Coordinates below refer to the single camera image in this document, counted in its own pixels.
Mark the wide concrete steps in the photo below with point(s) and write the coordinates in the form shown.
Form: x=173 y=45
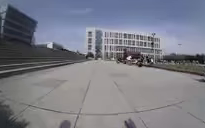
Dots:
x=23 y=58

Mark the grey concrete slab plaza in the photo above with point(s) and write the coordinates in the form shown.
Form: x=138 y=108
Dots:
x=110 y=86

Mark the robot's own part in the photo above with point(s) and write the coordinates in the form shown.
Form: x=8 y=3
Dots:
x=130 y=124
x=65 y=124

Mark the white multi-storey building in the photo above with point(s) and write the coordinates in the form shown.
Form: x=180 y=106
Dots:
x=123 y=43

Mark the low white building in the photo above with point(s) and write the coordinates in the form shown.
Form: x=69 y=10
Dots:
x=50 y=45

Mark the lamp post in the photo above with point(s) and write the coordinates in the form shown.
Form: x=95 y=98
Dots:
x=153 y=46

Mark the row of trees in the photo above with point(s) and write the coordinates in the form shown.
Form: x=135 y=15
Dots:
x=190 y=57

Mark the dark glass building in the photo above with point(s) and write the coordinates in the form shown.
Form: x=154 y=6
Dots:
x=16 y=25

